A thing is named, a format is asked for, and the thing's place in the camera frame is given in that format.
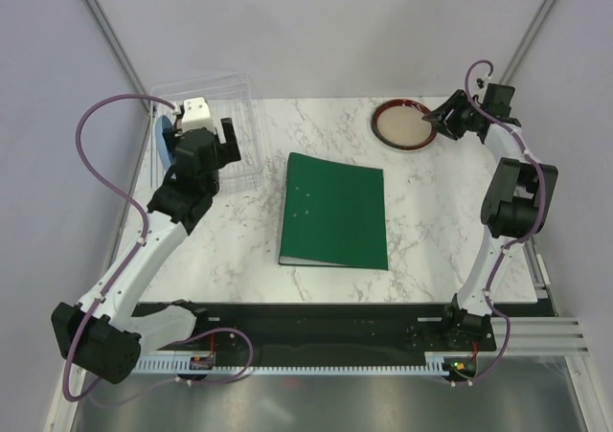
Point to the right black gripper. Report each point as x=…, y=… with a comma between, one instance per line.
x=457, y=102

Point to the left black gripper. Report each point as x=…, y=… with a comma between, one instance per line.
x=228, y=150

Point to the light blue plate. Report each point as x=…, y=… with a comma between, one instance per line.
x=165, y=138

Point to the dark red beige plate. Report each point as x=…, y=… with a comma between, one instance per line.
x=399, y=124

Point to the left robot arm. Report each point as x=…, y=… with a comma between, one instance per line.
x=100, y=332

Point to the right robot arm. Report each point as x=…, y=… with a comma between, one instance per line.
x=517, y=200

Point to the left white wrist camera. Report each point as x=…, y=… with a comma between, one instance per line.
x=193, y=113

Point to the white wire dish rack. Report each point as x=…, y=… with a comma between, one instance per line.
x=228, y=95

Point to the green ring binder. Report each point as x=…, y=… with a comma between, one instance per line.
x=334, y=215

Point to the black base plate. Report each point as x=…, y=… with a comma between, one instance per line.
x=296, y=335

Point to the white slotted cable duct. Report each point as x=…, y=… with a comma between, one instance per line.
x=178, y=363

